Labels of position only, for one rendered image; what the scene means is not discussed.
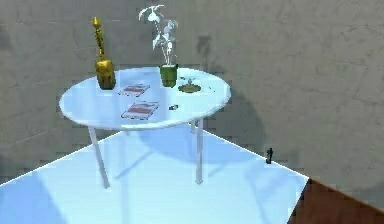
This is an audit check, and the white plant in green pot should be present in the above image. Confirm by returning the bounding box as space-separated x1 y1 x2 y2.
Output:
138 4 180 88

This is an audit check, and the round white table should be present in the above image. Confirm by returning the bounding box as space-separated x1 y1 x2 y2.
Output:
58 66 232 190

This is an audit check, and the gold giraffe statue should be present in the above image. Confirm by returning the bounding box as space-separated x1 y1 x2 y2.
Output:
92 16 117 91

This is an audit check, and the olive round dish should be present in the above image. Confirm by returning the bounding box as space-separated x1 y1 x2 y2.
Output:
177 77 202 94

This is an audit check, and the red and white book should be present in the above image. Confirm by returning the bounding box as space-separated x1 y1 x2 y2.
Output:
118 83 151 98
120 100 160 121

